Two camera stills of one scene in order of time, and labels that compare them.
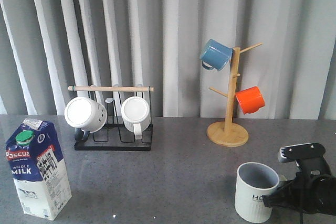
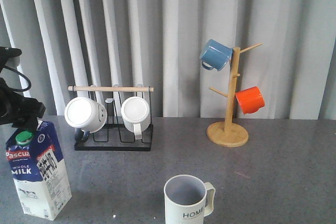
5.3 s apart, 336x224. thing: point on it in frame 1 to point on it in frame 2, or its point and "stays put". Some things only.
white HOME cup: x=253 y=180 to x=187 y=200
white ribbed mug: x=136 y=113 stays put
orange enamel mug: x=250 y=99 stays put
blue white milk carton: x=34 y=153 stays put
